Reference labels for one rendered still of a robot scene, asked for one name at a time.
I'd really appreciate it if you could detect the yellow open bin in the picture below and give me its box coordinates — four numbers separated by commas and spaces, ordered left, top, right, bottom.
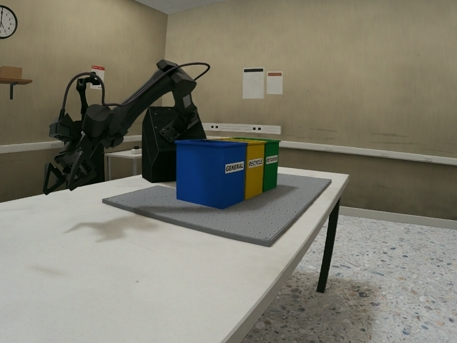
213, 138, 267, 200

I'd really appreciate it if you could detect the blue bin with label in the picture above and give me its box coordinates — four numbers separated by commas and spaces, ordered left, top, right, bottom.
176, 139, 248, 210

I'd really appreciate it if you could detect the green bin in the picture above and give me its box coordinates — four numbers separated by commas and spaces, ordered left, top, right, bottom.
235, 137, 281, 193

